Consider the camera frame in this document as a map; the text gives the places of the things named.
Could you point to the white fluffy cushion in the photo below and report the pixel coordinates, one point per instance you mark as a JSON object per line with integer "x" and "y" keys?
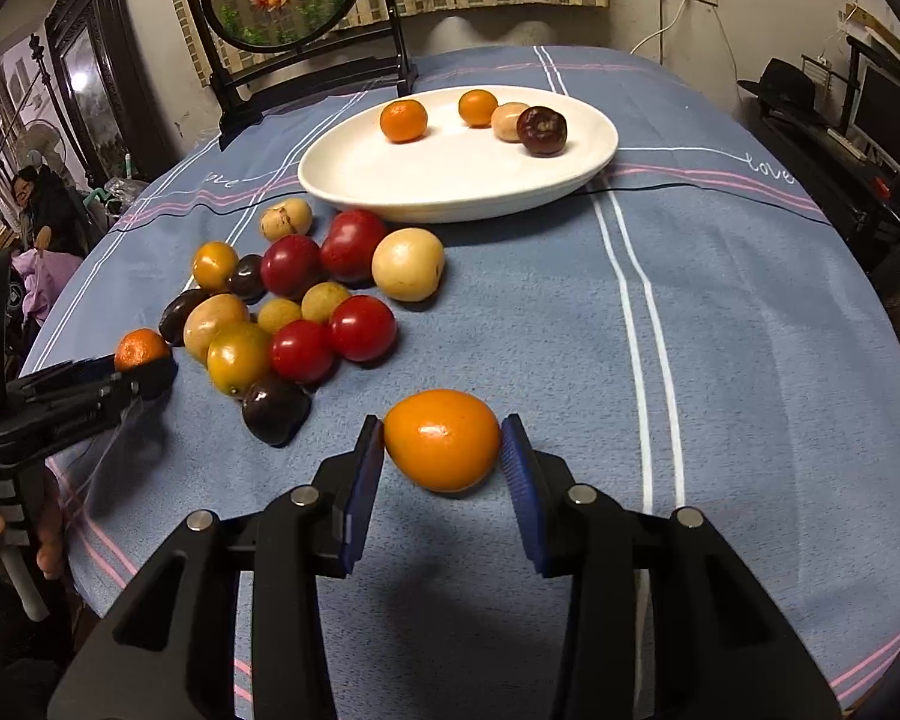
{"x": 457, "y": 30}

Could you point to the small beige fruit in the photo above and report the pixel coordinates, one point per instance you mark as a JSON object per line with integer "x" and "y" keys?
{"x": 506, "y": 122}

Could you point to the black computer monitor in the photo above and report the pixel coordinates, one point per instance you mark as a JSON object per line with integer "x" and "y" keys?
{"x": 889, "y": 112}

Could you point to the small orange tangerine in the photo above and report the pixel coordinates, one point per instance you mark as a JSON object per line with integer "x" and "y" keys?
{"x": 139, "y": 346}

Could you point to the blue striped tablecloth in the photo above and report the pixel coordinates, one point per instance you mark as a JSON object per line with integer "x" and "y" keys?
{"x": 720, "y": 315}

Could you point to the purple cloth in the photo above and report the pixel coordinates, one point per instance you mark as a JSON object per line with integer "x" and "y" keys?
{"x": 45, "y": 274}

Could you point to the black hat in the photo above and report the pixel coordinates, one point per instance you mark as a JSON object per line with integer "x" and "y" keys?
{"x": 784, "y": 82}

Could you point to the pale yellow pepino melon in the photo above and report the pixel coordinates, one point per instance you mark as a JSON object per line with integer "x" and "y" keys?
{"x": 409, "y": 264}

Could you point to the large orange tangerine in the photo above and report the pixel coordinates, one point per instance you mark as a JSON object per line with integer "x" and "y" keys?
{"x": 403, "y": 121}

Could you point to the yellow paper strip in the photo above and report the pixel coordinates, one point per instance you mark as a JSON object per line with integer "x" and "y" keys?
{"x": 881, "y": 28}

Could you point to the white oval plate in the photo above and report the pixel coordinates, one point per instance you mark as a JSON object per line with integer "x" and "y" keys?
{"x": 435, "y": 172}

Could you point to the small orange kumquat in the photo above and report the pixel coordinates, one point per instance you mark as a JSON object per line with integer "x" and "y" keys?
{"x": 478, "y": 106}

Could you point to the black computer desk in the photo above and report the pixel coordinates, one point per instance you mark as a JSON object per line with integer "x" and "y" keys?
{"x": 817, "y": 157}

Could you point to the small dark purple fruit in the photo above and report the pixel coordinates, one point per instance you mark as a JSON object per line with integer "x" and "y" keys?
{"x": 246, "y": 275}
{"x": 176, "y": 317}

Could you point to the large orange oval fruit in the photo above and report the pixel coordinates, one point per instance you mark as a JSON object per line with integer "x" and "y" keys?
{"x": 442, "y": 442}

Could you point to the yellow orange round fruit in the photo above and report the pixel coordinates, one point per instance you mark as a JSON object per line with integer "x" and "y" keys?
{"x": 214, "y": 265}
{"x": 238, "y": 358}

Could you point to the small pale pepino melon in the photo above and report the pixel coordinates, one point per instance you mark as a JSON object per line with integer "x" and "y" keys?
{"x": 286, "y": 219}

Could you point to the dark purple plum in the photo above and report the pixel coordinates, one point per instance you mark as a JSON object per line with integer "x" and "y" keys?
{"x": 274, "y": 411}

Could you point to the white standing fan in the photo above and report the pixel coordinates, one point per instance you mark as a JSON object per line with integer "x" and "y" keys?
{"x": 39, "y": 144}

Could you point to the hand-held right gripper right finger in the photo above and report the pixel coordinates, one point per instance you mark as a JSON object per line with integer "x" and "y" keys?
{"x": 523, "y": 502}

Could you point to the large red plum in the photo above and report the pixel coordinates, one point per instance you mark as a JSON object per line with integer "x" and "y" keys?
{"x": 352, "y": 244}
{"x": 291, "y": 264}

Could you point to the yellow longan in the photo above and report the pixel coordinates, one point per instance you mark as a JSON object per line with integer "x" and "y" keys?
{"x": 326, "y": 301}
{"x": 279, "y": 315}

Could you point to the dark red plum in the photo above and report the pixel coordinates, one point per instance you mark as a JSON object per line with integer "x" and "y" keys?
{"x": 541, "y": 131}

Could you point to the pale yellow speckled fruit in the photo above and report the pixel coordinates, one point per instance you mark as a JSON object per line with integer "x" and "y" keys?
{"x": 214, "y": 321}

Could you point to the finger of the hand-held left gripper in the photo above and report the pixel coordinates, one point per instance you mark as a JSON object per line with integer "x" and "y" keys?
{"x": 150, "y": 379}
{"x": 82, "y": 370}

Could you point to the red cherry tomato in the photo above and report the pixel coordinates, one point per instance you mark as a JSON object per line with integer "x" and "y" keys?
{"x": 301, "y": 350}
{"x": 362, "y": 328}

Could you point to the person's left hand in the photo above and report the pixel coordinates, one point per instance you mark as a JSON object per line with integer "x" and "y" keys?
{"x": 50, "y": 547}

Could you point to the dark carved wooden frame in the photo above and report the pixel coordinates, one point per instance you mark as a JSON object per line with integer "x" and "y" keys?
{"x": 94, "y": 90}

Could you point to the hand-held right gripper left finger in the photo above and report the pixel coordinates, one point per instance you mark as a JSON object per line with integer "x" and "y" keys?
{"x": 364, "y": 495}

